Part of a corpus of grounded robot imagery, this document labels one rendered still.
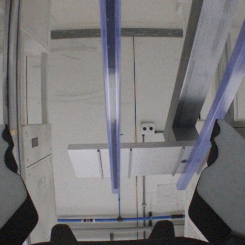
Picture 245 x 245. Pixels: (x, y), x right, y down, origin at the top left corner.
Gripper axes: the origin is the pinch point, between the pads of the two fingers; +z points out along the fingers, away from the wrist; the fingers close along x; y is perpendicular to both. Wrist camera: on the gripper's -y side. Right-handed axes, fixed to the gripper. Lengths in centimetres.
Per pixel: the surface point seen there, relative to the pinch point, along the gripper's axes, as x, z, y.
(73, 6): -34, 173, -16
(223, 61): 36, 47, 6
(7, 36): -34, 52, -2
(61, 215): -65, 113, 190
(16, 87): -32, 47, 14
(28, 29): -36, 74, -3
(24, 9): -36, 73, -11
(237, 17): 45, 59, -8
